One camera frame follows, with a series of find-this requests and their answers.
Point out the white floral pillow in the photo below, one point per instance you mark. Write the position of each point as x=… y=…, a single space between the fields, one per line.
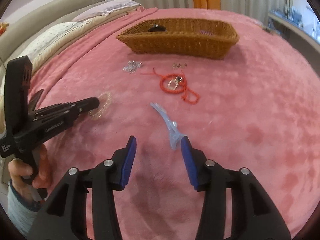
x=49 y=37

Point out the pink bed blanket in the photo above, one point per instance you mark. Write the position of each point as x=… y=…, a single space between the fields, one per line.
x=257 y=108

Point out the beige quilt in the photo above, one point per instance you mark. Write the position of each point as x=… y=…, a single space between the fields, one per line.
x=67 y=40

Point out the black wrist watch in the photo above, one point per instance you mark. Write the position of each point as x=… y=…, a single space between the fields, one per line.
x=157 y=28

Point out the lilac pillow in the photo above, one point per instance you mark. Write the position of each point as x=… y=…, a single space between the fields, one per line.
x=107 y=8

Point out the crystal bead hair clip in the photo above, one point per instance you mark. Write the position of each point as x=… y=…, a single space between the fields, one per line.
x=132 y=66

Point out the small items on bed edge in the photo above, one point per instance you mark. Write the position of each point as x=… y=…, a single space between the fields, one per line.
x=272 y=31

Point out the beige bed headboard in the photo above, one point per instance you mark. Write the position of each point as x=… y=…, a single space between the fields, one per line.
x=33 y=22

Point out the left forearm grey sleeve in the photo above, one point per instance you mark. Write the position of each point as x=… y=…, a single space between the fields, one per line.
x=21 y=213

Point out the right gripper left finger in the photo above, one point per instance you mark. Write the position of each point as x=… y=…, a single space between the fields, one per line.
x=84 y=200

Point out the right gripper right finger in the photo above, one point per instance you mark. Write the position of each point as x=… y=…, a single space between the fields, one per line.
x=254 y=214

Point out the blue plastic hair clip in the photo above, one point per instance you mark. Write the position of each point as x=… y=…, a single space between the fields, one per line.
x=175 y=135

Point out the pendant with black stone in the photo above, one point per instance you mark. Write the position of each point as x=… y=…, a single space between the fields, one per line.
x=174 y=83

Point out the brown wicker basket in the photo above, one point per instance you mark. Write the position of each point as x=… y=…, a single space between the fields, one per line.
x=184 y=36

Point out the left hand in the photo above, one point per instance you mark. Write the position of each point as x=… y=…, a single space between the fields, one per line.
x=43 y=180

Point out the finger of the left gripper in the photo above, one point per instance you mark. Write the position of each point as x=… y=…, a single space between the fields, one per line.
x=48 y=127
x=37 y=114

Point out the white desk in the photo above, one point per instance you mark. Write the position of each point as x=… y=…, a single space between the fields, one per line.
x=297 y=38

